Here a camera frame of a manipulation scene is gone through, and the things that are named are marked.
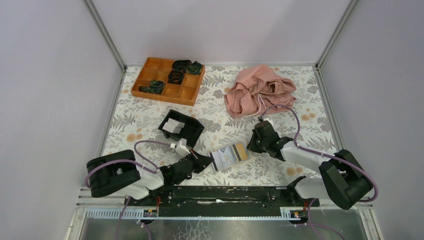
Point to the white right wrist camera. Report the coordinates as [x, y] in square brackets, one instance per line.
[267, 119]

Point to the dark rolled belt top left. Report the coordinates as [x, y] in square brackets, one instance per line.
[181, 65]

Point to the tan leather card holder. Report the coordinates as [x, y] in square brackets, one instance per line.
[230, 155]

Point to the dark green rolled belt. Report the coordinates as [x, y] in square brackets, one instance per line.
[195, 68]

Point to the blue credit card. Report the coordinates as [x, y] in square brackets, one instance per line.
[227, 156]

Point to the black card box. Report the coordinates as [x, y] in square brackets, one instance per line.
[191, 131]

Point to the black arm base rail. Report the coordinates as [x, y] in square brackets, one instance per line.
[223, 201]

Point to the floral patterned table mat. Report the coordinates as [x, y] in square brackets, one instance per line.
[136, 120]

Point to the dark belt lower left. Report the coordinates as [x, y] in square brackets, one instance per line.
[155, 87]

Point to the dark rolled belt centre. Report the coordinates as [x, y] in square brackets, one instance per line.
[175, 77]

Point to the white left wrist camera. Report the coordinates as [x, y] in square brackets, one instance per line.
[181, 147]

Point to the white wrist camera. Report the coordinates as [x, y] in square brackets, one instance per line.
[181, 147]
[267, 119]

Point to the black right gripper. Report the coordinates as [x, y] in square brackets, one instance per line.
[251, 145]

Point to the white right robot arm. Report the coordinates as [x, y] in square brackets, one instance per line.
[342, 179]

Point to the pink crumpled cloth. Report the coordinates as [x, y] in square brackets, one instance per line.
[256, 89]

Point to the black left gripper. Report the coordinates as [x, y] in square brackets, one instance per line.
[200, 162]

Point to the orange wooden divided tray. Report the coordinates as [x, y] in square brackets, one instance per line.
[157, 69]

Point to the gold credit card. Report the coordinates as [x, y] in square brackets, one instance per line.
[241, 152]

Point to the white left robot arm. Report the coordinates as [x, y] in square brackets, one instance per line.
[120, 173]

